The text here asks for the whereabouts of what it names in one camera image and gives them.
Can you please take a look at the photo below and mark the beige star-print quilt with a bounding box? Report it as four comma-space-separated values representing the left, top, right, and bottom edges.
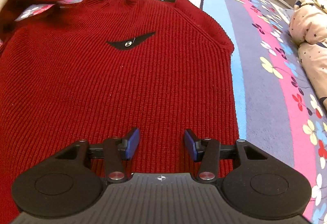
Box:
289, 0, 327, 109

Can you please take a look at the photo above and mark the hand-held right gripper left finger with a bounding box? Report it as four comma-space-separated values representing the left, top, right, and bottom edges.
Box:
55, 127, 140, 184

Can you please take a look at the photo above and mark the floral striped bed sheet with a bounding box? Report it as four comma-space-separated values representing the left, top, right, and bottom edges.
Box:
15, 0, 327, 224

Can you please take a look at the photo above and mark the red knit sweater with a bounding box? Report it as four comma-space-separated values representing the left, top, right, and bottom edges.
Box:
0, 0, 240, 224

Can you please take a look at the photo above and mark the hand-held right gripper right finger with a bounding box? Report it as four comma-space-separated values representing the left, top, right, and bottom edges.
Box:
184, 129, 269, 184

